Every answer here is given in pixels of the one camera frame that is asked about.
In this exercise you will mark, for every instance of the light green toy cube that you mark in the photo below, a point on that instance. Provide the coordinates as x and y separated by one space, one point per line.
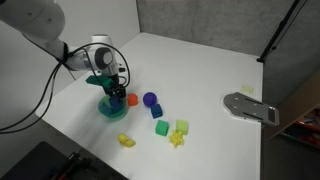
182 126

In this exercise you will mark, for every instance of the purple toy ball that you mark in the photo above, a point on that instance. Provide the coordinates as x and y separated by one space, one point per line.
149 99

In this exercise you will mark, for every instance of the gray metal mounting plate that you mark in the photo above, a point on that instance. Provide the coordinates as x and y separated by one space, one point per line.
250 108

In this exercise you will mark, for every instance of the dark blue toy cube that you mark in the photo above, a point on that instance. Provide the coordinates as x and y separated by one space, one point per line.
156 111

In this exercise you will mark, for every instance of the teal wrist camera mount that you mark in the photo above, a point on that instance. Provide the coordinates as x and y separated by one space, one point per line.
98 80

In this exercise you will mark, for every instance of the light blue toy block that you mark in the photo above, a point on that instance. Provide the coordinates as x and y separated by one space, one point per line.
104 108

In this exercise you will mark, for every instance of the black equipment beside table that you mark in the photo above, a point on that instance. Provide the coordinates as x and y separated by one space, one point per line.
50 163

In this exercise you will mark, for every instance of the black vertical pole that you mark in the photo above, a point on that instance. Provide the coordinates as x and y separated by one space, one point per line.
278 31

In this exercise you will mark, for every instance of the wooden toy storage shelf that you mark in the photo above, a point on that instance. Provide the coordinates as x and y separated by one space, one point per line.
296 113

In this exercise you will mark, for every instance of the green translucent plastic bowl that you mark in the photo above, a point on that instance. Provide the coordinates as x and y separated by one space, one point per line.
110 113

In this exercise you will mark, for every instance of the yellow spiky star toy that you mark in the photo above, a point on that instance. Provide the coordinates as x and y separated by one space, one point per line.
176 138

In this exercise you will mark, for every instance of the orange toy block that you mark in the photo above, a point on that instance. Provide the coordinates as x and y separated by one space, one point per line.
132 99

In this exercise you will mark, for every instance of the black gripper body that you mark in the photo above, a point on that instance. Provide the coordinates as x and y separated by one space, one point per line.
114 86

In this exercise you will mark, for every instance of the yellow sticky note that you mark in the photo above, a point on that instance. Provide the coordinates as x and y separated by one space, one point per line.
247 88

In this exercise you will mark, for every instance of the yellow toy duck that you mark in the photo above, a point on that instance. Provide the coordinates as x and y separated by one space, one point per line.
126 140

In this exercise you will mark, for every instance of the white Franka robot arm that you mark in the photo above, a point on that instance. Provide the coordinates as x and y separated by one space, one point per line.
36 23

